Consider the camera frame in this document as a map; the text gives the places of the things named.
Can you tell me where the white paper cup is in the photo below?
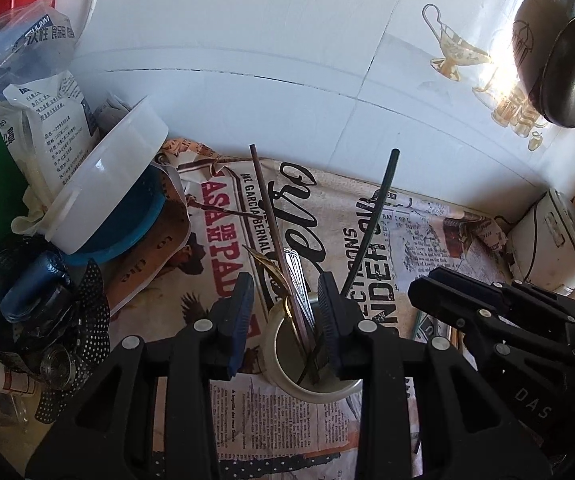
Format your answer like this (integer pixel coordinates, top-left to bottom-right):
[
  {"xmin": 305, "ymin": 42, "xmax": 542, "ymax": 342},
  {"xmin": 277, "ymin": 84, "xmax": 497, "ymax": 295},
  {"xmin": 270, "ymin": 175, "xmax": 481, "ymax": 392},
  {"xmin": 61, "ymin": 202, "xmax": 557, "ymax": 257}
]
[{"xmin": 262, "ymin": 292, "xmax": 365, "ymax": 403}]

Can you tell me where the black chopstick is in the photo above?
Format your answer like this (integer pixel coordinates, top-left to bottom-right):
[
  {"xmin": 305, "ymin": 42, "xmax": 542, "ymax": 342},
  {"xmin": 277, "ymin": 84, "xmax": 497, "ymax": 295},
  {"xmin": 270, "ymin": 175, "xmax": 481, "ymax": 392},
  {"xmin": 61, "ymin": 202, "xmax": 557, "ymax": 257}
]
[{"xmin": 296, "ymin": 148, "xmax": 400, "ymax": 385}]

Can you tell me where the dark brown chopstick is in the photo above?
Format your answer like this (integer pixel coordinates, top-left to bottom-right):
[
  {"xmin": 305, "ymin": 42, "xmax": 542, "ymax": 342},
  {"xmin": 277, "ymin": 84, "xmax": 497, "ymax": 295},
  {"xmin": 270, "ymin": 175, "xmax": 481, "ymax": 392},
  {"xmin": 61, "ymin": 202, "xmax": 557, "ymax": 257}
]
[{"xmin": 249, "ymin": 144, "xmax": 320, "ymax": 385}]

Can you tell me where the black polka dot cloth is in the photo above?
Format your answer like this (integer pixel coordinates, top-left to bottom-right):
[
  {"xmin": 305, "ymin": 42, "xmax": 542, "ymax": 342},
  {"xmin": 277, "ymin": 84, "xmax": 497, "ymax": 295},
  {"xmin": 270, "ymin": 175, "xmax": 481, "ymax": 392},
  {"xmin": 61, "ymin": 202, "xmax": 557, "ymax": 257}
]
[{"xmin": 34, "ymin": 259, "xmax": 110, "ymax": 425}]

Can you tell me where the gold spoon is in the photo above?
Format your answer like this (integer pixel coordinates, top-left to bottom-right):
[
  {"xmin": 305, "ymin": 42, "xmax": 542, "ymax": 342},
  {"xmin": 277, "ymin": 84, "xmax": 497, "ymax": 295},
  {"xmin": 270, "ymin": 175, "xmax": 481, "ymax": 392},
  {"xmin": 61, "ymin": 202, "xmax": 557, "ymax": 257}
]
[{"xmin": 244, "ymin": 246, "xmax": 289, "ymax": 298}]

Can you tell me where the white appliance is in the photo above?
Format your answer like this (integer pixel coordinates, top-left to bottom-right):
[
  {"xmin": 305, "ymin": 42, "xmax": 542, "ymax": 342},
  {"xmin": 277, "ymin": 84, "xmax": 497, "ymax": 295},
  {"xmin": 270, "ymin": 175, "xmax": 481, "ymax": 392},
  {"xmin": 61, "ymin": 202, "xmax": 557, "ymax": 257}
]
[{"xmin": 508, "ymin": 188, "xmax": 575, "ymax": 296}]

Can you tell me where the newspaper print tablecloth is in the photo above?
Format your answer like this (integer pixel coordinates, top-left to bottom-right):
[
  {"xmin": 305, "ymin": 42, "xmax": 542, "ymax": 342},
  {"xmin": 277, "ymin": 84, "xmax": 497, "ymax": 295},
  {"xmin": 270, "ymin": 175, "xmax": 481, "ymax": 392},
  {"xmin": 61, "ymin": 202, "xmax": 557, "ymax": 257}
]
[{"xmin": 106, "ymin": 140, "xmax": 510, "ymax": 479}]

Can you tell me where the blue can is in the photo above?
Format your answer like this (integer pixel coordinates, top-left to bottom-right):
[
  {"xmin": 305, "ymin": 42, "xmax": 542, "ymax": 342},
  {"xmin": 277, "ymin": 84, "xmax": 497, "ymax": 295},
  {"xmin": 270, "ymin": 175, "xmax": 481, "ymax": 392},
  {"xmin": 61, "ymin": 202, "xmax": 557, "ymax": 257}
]
[{"xmin": 0, "ymin": 252, "xmax": 70, "ymax": 323}]

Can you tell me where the blue lid container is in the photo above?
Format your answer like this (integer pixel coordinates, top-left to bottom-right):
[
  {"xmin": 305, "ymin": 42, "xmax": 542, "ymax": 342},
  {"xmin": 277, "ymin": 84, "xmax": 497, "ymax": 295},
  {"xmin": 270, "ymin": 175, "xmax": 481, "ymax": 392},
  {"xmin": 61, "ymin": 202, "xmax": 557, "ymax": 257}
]
[{"xmin": 63, "ymin": 165, "xmax": 166, "ymax": 268}]

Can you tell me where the white plastic tub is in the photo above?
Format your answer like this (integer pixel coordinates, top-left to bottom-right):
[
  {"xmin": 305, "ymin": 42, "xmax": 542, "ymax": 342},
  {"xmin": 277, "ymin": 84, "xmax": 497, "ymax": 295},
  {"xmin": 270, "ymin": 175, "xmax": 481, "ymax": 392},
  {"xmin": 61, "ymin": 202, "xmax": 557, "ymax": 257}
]
[{"xmin": 37, "ymin": 98, "xmax": 169, "ymax": 255}]

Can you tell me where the white food package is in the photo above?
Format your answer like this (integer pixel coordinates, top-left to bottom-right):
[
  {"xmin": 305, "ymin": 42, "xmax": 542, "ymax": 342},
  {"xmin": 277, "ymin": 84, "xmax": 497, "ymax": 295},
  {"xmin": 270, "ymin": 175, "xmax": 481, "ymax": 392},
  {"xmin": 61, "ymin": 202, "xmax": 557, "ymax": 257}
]
[{"xmin": 0, "ymin": 70, "xmax": 101, "ymax": 201}]

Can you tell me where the dark metal pot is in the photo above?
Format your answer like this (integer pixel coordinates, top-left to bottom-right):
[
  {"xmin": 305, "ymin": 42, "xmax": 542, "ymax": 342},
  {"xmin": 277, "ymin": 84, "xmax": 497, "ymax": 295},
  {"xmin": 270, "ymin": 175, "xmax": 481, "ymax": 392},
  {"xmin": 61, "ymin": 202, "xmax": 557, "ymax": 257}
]
[{"xmin": 512, "ymin": 0, "xmax": 575, "ymax": 129}]

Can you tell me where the clear plastic bag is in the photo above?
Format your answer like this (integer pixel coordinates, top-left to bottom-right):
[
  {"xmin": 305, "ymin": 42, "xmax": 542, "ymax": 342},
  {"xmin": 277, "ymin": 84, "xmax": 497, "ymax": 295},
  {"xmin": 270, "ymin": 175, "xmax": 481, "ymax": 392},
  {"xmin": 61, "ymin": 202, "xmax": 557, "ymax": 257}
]
[{"xmin": 0, "ymin": 0, "xmax": 77, "ymax": 96}]

